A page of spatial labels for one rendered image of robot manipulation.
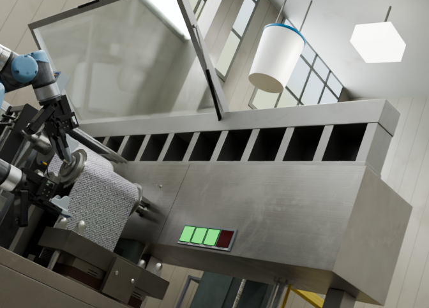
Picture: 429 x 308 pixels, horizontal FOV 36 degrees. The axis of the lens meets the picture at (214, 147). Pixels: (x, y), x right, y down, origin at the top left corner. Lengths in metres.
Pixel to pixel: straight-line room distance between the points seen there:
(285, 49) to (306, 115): 5.35
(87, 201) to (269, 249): 0.65
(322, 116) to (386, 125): 0.21
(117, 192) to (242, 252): 0.54
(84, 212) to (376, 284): 0.94
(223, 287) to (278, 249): 2.62
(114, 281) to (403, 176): 7.11
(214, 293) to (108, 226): 2.30
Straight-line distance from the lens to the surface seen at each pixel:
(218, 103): 2.37
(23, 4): 6.13
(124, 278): 2.04
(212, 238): 2.04
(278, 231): 1.88
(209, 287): 4.49
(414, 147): 9.04
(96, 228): 2.22
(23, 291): 1.84
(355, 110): 1.94
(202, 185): 2.21
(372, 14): 8.10
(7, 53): 1.99
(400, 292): 8.25
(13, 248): 2.19
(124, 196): 2.27
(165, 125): 2.58
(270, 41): 7.43
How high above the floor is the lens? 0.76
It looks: 19 degrees up
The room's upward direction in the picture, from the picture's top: 22 degrees clockwise
